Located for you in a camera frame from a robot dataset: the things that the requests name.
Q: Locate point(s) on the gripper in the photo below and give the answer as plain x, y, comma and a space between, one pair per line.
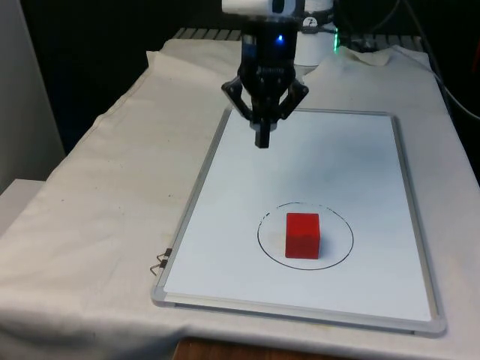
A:
268, 56

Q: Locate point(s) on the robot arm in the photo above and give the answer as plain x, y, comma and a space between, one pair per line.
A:
310, 45

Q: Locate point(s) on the red cube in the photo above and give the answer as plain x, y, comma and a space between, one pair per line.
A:
302, 236

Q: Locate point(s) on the whiteboard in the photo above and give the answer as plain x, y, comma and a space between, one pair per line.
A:
300, 168

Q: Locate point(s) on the black binder clip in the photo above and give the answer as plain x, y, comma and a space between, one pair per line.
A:
164, 263
168, 251

